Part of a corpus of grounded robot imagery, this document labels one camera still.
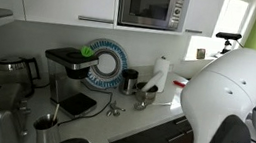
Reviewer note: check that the wooden chopstick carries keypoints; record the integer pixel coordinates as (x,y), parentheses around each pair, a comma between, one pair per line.
(55,114)

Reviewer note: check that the silver metal cup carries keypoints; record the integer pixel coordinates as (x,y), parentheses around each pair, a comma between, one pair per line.
(46,128)

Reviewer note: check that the blue white decorative plate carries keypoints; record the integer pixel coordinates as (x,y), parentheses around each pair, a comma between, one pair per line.
(112,60)

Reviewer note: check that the white pestle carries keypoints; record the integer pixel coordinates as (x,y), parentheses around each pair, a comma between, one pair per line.
(152,81)

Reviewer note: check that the steel pot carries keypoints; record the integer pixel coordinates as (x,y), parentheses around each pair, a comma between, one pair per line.
(148,96)

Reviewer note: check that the paper towel roll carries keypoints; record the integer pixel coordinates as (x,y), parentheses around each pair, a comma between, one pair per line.
(161,67)

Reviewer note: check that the small metal utensil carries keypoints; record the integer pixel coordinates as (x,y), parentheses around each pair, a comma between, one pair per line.
(114,110)

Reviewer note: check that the green plastic clip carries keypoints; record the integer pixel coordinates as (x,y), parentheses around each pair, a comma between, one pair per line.
(86,51)

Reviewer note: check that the red object on counter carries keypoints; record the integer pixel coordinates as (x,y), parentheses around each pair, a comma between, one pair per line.
(179,83)

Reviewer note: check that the black silver coffee machine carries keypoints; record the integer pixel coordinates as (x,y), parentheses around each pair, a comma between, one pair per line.
(67,67)

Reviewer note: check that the stainless steel microwave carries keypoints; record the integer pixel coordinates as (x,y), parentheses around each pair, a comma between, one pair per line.
(155,14)

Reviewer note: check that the silver toaster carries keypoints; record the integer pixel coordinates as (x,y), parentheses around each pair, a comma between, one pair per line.
(22,70)

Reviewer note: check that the silver cabinet handle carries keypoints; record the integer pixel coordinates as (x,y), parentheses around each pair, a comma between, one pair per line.
(87,18)

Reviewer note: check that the black camera on stand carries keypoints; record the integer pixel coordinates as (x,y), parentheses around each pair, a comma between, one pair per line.
(227,37)

